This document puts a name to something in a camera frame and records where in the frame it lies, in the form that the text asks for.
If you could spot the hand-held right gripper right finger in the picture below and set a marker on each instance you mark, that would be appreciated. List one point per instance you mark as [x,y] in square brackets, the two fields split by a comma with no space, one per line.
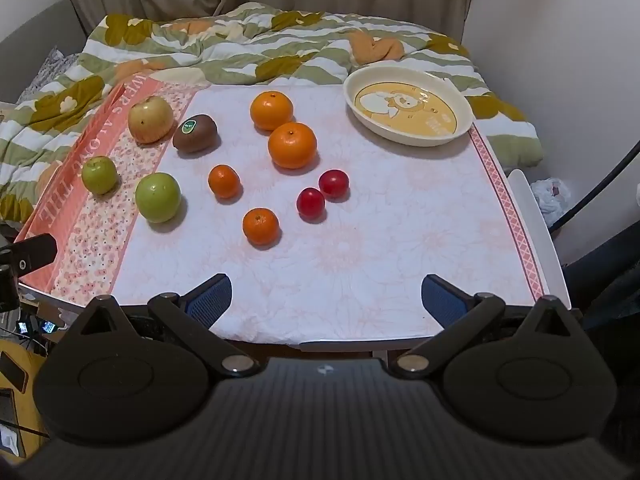
[442,300]

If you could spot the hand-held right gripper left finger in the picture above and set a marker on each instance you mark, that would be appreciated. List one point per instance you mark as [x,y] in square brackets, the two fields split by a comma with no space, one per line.
[212,297]

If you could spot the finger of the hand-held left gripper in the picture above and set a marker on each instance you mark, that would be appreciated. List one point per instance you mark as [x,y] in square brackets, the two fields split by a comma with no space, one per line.
[35,252]

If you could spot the small tangerine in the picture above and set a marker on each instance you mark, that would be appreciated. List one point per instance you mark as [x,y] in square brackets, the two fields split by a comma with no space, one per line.
[224,181]
[260,226]

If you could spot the small green apple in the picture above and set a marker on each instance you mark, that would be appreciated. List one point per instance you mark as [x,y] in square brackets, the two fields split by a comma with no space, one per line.
[100,175]

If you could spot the large green apple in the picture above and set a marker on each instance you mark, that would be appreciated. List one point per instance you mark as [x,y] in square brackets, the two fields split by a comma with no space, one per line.
[158,197]

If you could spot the small red tomato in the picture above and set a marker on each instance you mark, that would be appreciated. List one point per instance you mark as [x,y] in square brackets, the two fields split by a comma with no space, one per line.
[310,203]
[333,183]

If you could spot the brown kiwi with green sticker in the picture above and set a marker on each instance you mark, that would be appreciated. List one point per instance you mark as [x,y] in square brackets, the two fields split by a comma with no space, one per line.
[195,133]

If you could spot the large orange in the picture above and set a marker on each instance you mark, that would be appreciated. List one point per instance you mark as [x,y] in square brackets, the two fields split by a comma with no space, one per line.
[292,145]
[271,110]

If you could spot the yellow apple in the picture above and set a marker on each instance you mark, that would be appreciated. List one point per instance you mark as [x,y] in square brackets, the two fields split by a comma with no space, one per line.
[151,119]

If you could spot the cream bowl with yellow print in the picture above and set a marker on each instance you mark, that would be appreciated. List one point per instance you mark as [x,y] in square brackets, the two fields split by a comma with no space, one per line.
[409,106]

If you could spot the pink floral tablecloth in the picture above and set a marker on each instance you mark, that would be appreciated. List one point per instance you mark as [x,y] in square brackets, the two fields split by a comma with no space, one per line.
[375,240]

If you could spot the black phone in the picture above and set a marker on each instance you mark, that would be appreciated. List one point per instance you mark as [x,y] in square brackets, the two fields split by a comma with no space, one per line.
[14,371]

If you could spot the white plastic bag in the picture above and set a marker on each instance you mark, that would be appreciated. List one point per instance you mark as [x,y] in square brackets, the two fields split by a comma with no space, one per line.
[550,197]

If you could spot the dark cloth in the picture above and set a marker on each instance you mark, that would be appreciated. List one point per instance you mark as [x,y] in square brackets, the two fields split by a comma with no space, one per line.
[605,280]

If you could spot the grey patterned cloth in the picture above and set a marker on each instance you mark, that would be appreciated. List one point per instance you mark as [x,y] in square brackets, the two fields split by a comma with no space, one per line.
[47,72]

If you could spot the grey bed headboard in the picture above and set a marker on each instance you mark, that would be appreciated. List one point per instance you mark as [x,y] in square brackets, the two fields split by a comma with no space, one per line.
[30,35]

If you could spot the green striped floral blanket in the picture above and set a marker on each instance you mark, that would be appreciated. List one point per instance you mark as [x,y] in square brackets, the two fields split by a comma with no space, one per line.
[240,50]

